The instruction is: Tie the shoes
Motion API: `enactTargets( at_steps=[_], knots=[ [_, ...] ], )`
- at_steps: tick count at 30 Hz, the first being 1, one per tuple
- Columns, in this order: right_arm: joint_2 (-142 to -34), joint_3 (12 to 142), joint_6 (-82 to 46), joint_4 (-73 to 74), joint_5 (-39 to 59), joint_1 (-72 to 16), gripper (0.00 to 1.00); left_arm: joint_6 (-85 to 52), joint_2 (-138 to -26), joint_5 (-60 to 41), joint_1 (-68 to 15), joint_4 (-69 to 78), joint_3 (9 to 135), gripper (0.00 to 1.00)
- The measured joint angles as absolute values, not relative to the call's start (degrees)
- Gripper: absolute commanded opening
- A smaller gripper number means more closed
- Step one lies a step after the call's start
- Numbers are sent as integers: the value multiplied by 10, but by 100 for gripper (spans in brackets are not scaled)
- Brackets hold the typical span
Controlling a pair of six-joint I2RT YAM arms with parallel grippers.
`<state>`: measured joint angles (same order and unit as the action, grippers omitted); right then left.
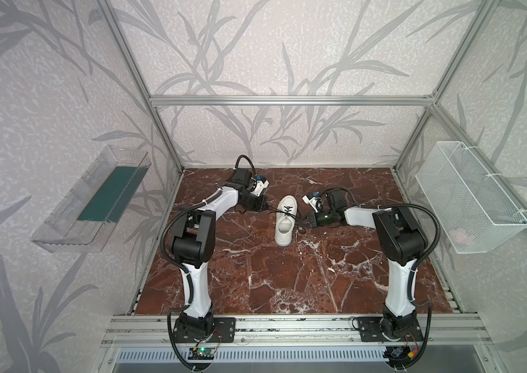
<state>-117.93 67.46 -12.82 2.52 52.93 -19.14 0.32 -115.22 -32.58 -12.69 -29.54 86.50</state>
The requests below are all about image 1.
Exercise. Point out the right circuit board with wires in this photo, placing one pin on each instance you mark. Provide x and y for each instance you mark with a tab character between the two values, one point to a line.
401	353

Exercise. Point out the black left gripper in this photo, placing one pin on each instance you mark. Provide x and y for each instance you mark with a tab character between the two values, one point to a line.
258	202

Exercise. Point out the pink item in basket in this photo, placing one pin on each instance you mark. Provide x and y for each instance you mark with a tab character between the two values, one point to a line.
459	236

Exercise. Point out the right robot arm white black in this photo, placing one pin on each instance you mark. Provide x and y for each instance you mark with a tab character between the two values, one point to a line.
405	245

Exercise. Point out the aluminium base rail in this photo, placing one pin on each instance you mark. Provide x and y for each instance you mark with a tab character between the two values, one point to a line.
292	330

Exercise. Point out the aluminium frame post back left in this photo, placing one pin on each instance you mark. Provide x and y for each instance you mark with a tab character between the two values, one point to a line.
109	17

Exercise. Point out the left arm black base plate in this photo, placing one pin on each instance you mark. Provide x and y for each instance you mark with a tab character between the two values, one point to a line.
218	329

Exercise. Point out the clear plastic wall bin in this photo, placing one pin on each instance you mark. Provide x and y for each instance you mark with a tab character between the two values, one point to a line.
85	219

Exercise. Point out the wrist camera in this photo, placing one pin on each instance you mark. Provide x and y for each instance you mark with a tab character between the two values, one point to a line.
334	199
258	185

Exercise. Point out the white wire mesh basket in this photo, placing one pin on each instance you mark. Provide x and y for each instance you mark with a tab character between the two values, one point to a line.
464	194

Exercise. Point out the aluminium frame crossbar back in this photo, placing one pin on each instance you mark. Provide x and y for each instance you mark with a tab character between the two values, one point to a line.
415	101

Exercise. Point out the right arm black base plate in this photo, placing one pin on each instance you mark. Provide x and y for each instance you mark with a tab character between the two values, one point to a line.
375	329

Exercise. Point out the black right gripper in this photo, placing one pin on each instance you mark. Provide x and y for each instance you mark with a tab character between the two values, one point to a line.
312	219

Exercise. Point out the white sneaker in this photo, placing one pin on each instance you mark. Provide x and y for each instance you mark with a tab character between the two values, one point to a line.
285	225

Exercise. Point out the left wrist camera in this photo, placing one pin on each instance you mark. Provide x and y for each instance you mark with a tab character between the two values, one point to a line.
258	185

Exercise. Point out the left green circuit board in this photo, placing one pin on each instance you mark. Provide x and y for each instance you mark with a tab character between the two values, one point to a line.
202	354

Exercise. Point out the black shoelace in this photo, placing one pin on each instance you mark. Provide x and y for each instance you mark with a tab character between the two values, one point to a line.
297	216

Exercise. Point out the aluminium frame post back right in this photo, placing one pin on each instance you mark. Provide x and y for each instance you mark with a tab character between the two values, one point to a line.
481	18

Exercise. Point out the aluminium frame post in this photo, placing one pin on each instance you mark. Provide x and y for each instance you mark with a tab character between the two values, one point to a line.
481	18
109	17

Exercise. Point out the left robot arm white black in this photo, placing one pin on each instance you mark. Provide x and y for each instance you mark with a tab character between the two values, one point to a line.
188	243

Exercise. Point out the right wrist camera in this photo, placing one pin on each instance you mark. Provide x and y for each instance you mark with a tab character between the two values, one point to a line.
334	199

